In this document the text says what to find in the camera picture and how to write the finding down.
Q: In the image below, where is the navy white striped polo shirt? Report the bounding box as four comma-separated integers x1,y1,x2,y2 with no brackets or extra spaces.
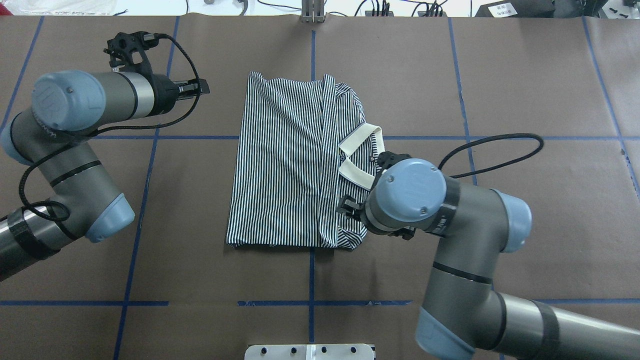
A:
225,71,386,251

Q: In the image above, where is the aluminium frame post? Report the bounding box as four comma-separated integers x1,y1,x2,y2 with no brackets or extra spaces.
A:
300,0,326,24

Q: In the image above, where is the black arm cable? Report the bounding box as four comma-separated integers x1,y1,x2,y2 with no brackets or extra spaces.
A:
438,133,545,179
18,32,202,241

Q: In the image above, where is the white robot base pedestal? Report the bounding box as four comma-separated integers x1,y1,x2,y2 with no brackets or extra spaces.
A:
244,342,377,360

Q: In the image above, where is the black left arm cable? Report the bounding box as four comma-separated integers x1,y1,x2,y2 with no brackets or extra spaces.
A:
18,32,202,241

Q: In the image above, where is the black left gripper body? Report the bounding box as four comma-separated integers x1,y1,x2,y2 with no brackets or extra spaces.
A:
103,31,179,118

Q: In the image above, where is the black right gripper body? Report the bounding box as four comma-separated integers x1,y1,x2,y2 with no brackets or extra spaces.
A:
337,151,416,240

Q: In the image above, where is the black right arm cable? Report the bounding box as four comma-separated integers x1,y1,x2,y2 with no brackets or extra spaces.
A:
438,133,545,179

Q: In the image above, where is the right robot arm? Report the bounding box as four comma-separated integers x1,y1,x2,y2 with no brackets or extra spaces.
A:
337,152,640,360

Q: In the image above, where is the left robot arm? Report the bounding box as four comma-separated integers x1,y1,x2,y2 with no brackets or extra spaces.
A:
0,30,210,281

